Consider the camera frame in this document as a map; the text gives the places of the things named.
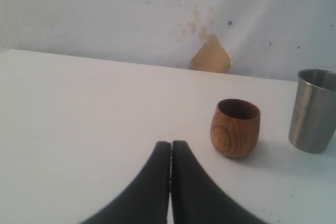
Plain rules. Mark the brown wooden cup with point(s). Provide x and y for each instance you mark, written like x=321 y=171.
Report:
x=235 y=128

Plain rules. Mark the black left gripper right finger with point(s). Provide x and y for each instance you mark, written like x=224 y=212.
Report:
x=195 y=196

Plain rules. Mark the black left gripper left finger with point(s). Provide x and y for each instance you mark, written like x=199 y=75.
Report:
x=146 y=198

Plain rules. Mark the stainless steel tumbler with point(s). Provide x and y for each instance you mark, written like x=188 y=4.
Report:
x=313 y=118

